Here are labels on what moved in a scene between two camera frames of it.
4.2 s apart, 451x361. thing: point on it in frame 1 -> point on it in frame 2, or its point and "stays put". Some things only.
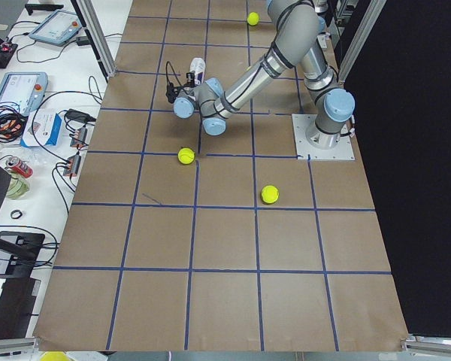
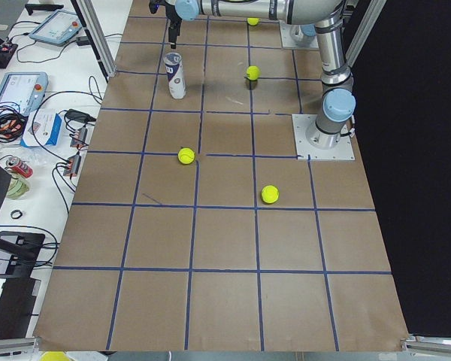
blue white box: (42, 128) stays put
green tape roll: (18, 186) stays put
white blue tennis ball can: (198, 65) -> (176, 74)
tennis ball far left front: (186, 156) stays put
